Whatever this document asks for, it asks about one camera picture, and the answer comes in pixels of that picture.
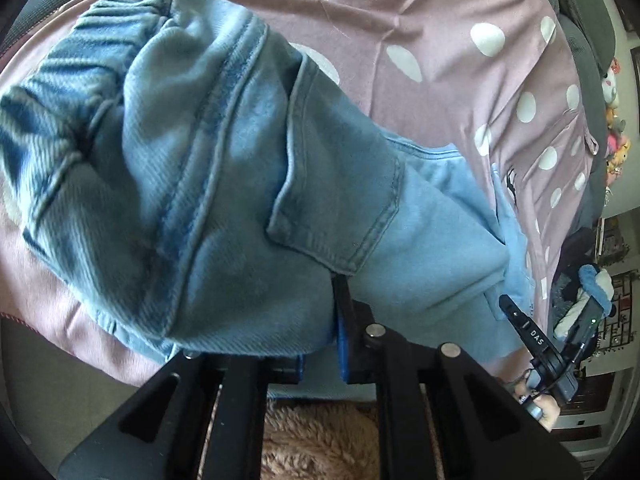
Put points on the row of plush toys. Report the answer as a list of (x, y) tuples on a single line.
[(615, 120)]

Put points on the dark wooden cabinet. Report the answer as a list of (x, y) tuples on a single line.
[(595, 405)]

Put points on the brown fuzzy clothing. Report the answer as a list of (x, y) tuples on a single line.
[(320, 440)]

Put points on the person's right hand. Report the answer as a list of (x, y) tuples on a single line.
[(542, 407)]

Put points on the blue white plush toy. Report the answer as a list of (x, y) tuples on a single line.
[(597, 285)]

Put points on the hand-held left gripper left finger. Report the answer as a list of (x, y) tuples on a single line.
[(235, 375)]

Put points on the light blue denim pants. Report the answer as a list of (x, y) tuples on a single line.
[(210, 180)]

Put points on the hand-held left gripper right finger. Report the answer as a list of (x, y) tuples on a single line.
[(345, 350)]

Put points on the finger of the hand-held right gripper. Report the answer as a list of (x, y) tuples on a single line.
[(531, 334)]

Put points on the pale bed sheet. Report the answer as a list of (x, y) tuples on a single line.
[(55, 380)]

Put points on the pink polka dot blanket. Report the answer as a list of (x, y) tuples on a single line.
[(430, 30)]

